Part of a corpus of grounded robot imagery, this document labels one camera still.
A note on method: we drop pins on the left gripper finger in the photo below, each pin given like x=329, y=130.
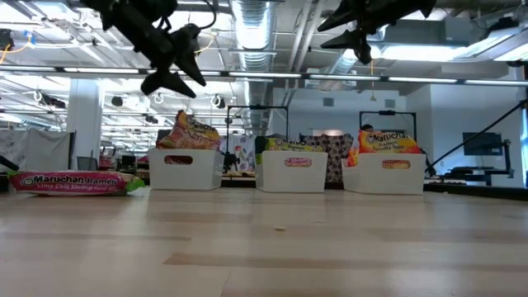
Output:
x=163, y=80
x=189, y=45

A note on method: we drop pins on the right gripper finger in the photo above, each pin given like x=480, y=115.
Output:
x=354, y=41
x=350, y=14

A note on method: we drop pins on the red Maruchan ramen pack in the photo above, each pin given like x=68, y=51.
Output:
x=189, y=136

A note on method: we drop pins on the orange Maruchan ramen pack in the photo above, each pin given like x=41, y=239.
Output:
x=387, y=142
x=353, y=158

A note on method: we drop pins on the green Maruchan ramen pack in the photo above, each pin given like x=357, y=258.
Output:
x=70, y=183
x=295, y=145

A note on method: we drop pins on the black hanging lamp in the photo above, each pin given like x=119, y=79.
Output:
x=117, y=101
x=221, y=103

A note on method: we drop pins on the black monitor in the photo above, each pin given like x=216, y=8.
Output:
x=482, y=143
x=162, y=135

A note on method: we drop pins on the long beam with light strips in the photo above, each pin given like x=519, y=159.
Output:
x=264, y=75

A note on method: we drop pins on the person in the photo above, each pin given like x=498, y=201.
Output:
x=367, y=128

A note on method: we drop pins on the white pillar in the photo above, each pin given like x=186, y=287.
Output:
x=84, y=123

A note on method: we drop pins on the white plastic bin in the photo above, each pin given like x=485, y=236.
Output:
x=272, y=177
x=363, y=181
x=206, y=173

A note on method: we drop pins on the dotted patterned cloth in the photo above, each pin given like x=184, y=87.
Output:
x=334, y=142

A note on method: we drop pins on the floral patterned cloth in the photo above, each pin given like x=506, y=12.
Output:
x=243, y=152

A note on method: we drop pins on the black ceiling device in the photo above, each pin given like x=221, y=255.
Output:
x=5, y=39

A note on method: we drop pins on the grey cloth screen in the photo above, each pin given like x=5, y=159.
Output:
x=45, y=150

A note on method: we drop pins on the small white crumb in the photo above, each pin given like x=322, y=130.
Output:
x=279, y=228

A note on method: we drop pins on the silver ventilation duct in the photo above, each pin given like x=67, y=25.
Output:
x=252, y=29
x=344, y=66

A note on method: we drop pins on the square wall vent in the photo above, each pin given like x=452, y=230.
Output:
x=389, y=103
x=328, y=102

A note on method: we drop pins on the black frame stand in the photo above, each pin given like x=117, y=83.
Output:
x=257, y=107
x=387, y=112

